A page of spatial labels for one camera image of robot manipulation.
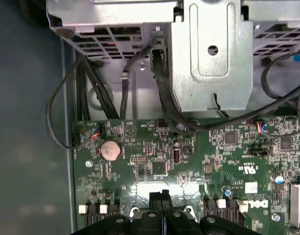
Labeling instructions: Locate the black looped wire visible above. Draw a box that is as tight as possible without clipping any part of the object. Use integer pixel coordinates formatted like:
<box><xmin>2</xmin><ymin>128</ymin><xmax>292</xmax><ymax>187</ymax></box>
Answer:
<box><xmin>260</xmin><ymin>52</ymin><xmax>300</xmax><ymax>99</ymax></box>

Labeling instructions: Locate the thin black wire loop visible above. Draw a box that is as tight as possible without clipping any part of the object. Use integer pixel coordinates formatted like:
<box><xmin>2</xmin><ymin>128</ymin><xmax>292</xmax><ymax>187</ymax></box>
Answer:
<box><xmin>46</xmin><ymin>55</ymin><xmax>103</xmax><ymax>150</ymax></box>

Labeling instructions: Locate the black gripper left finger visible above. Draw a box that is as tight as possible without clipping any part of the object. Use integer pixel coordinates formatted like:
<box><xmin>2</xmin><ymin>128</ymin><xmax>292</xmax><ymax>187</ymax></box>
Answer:
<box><xmin>76</xmin><ymin>191</ymin><xmax>164</xmax><ymax>235</ymax></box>

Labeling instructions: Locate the black cable bundle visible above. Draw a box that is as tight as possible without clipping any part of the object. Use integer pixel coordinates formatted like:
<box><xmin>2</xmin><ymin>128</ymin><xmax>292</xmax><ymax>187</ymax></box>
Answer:
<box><xmin>75</xmin><ymin>54</ymin><xmax>121</xmax><ymax>121</ymax></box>

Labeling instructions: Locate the silver finned heatsink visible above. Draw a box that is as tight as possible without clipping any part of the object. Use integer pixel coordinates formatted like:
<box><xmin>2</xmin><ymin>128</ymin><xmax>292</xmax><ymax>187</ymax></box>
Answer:
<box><xmin>289</xmin><ymin>183</ymin><xmax>300</xmax><ymax>229</ymax></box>

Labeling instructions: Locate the thick black sleeved cable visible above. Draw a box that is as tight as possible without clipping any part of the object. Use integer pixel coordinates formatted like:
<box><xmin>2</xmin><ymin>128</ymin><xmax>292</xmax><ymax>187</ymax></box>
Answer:
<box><xmin>150</xmin><ymin>46</ymin><xmax>199</xmax><ymax>134</ymax></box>

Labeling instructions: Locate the RAM slot with black latch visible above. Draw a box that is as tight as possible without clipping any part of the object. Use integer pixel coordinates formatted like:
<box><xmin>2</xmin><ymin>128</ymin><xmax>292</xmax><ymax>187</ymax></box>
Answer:
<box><xmin>88</xmin><ymin>203</ymin><xmax>100</xmax><ymax>227</ymax></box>
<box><xmin>107</xmin><ymin>202</ymin><xmax>121</xmax><ymax>217</ymax></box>
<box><xmin>203</xmin><ymin>199</ymin><xmax>217</xmax><ymax>217</ymax></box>
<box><xmin>227</xmin><ymin>198</ymin><xmax>240</xmax><ymax>221</ymax></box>

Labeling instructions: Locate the RAM slot with white latch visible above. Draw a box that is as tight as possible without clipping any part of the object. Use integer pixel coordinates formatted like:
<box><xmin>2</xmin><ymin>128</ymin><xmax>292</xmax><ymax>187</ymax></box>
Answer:
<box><xmin>216</xmin><ymin>198</ymin><xmax>228</xmax><ymax>218</ymax></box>
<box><xmin>99</xmin><ymin>203</ymin><xmax>108</xmax><ymax>220</ymax></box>
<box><xmin>238</xmin><ymin>199</ymin><xmax>250</xmax><ymax>230</ymax></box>
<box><xmin>78</xmin><ymin>204</ymin><xmax>89</xmax><ymax>233</ymax></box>

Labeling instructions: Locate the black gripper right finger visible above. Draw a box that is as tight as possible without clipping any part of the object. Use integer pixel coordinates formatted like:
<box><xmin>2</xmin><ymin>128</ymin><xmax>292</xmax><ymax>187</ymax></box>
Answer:
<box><xmin>163</xmin><ymin>189</ymin><xmax>251</xmax><ymax>235</ymax></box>

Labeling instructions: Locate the round coin battery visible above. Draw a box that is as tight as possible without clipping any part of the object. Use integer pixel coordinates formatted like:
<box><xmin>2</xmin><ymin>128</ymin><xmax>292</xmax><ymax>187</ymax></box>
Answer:
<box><xmin>99</xmin><ymin>139</ymin><xmax>123</xmax><ymax>162</ymax></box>

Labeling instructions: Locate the internal USB port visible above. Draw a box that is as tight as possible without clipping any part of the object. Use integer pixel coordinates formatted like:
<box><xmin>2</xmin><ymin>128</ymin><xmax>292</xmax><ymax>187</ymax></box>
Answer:
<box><xmin>173</xmin><ymin>146</ymin><xmax>182</xmax><ymax>164</ymax></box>

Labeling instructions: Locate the long black cable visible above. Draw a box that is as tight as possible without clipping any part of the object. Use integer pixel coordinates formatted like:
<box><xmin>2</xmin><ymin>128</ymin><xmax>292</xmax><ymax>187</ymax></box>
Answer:
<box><xmin>184</xmin><ymin>85</ymin><xmax>300</xmax><ymax>134</ymax></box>

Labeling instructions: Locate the green motherboard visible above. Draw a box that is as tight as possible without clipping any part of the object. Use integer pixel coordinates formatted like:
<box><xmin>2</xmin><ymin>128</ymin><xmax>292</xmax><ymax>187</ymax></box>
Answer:
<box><xmin>71</xmin><ymin>115</ymin><xmax>300</xmax><ymax>235</ymax></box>

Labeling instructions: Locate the black open PC case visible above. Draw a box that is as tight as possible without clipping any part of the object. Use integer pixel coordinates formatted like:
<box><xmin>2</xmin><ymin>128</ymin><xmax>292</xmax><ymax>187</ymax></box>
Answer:
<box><xmin>0</xmin><ymin>0</ymin><xmax>300</xmax><ymax>235</ymax></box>

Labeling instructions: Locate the metal drive cage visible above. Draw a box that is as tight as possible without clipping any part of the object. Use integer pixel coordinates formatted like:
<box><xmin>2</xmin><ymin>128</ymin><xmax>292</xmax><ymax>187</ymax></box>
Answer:
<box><xmin>46</xmin><ymin>0</ymin><xmax>300</xmax><ymax>113</ymax></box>

